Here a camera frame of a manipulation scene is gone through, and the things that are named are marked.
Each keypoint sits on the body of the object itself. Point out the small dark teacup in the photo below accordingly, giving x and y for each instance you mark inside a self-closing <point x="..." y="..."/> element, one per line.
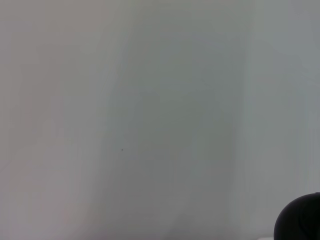
<point x="302" y="220"/>

